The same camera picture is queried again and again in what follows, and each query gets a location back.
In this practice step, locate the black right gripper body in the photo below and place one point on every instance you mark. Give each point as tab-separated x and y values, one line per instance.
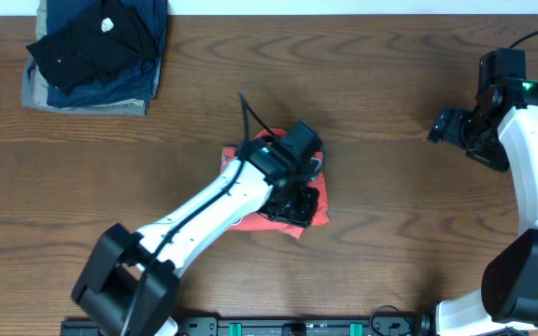
444	126

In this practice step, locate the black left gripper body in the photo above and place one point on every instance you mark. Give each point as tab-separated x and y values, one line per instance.
292	210

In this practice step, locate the red printed t-shirt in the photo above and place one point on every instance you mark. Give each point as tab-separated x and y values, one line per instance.
257	222

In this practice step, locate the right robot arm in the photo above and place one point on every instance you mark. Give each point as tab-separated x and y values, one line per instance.
502	133

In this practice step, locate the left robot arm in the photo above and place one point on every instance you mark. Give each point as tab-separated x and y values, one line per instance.
130	282

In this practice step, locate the navy blue folded garment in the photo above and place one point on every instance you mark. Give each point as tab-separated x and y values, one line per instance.
138	82

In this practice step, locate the black folded garment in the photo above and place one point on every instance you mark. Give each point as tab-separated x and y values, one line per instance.
100	42

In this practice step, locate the grey folded trousers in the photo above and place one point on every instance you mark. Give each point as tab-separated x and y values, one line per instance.
87	109

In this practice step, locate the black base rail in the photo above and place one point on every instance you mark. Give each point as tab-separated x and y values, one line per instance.
380	325

